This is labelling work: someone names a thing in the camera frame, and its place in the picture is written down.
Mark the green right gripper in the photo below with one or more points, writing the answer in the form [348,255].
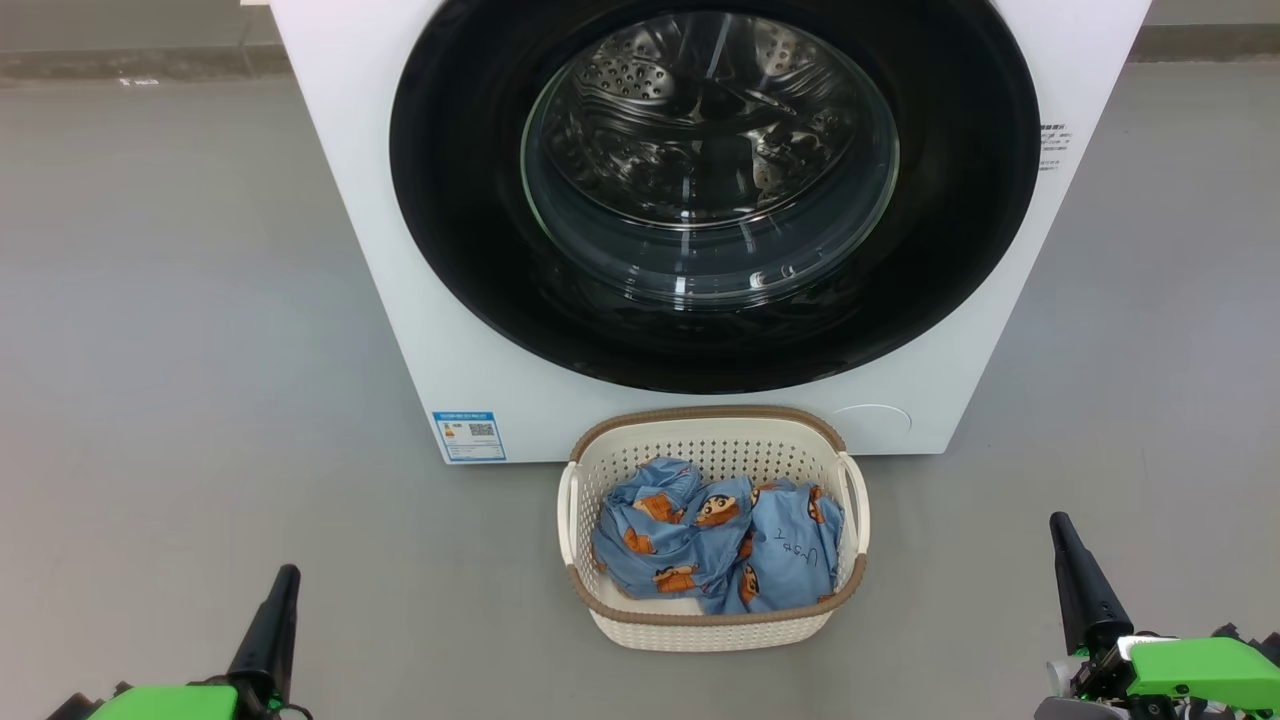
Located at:
[1200,668]

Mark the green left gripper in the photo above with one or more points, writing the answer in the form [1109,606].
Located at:
[165,703]

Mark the blue cartoon print garment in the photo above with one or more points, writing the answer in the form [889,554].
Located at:
[650,545]

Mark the black washing machine door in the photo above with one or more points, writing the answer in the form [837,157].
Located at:
[460,200]

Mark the white front-load washing machine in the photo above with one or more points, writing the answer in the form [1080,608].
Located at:
[400,300]

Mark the washing machine drum opening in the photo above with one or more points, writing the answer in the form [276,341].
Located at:
[700,130]

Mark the round white filter cover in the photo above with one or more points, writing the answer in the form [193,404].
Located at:
[870,428]

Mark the blue energy label sticker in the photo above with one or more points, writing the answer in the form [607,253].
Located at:
[468,437]

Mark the cream laundry basket brown rim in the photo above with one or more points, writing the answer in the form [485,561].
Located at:
[715,445]

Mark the small printed text label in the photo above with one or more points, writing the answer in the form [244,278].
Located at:
[1052,148]

